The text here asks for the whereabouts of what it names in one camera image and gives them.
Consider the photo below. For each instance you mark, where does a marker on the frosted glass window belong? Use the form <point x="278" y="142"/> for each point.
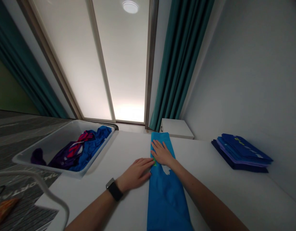
<point x="95" y="60"/>

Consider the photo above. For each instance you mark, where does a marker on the person's left hand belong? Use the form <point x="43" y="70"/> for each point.
<point x="134" y="174"/>

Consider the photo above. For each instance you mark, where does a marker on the grey printed rug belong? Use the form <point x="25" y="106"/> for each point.
<point x="15" y="134"/>

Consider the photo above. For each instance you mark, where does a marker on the orange patterned object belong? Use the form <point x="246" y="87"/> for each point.
<point x="4" y="210"/>

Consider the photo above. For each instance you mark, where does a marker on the stack of folded blue clothes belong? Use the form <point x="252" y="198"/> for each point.
<point x="242" y="154"/>

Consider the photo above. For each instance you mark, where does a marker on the light blue garment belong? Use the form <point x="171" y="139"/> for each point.
<point x="165" y="192"/>

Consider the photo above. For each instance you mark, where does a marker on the white curved tube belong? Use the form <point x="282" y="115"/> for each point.
<point x="50" y="192"/>

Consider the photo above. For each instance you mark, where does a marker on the pink striped garment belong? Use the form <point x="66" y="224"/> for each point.
<point x="81" y="143"/>

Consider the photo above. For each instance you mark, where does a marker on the white plastic bin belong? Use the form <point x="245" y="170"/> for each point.
<point x="54" y="142"/>

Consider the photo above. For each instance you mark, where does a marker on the white cabinet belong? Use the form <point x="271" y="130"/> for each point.
<point x="176" y="128"/>

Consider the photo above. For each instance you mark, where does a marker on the purple garment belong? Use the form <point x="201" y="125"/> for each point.
<point x="57" y="160"/>

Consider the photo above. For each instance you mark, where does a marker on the teal curtain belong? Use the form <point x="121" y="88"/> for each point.
<point x="25" y="65"/>
<point x="176" y="67"/>

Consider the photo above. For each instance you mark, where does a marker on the person's right hand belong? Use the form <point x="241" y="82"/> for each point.
<point x="163" y="155"/>

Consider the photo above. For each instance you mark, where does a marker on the round ceiling lamp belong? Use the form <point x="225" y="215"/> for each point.
<point x="131" y="6"/>

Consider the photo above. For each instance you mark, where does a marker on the crumpled blue garment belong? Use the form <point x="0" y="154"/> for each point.
<point x="93" y="149"/>

